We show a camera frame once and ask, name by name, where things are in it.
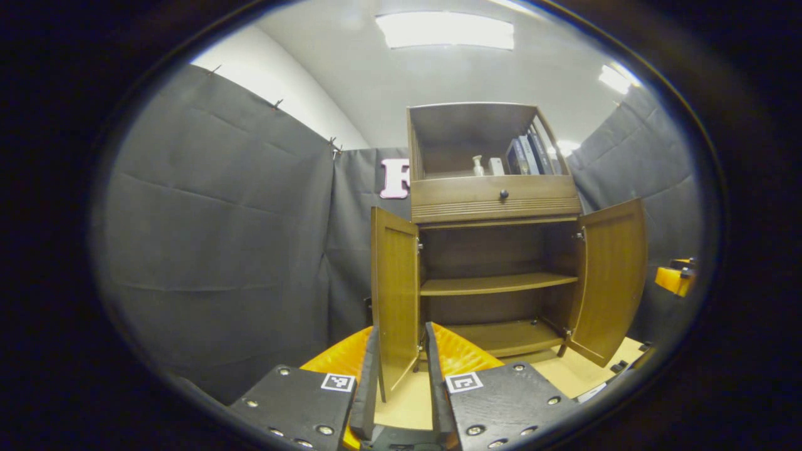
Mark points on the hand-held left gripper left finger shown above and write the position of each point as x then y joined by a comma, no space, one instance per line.
368,394

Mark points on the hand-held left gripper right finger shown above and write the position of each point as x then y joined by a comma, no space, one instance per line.
438,401

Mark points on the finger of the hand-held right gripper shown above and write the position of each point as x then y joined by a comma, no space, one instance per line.
673,280

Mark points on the wooden shoe cabinet door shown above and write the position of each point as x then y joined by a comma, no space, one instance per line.
611,282
395,294

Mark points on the wooden double-door shoe cabinet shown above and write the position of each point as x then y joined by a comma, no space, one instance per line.
495,283

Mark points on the blue-grey book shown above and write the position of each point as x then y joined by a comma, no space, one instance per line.
529,155
544,150
515,160

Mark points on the wooden drawer with black knob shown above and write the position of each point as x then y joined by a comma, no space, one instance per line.
463,197

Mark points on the black backdrop cloth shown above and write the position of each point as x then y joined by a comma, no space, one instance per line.
219,250

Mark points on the small ceiling light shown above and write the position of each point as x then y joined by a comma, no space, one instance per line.
617,78

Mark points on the small white box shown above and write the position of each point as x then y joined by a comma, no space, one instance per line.
496,166

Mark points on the large rectangular ceiling light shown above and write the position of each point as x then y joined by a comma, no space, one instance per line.
445,30

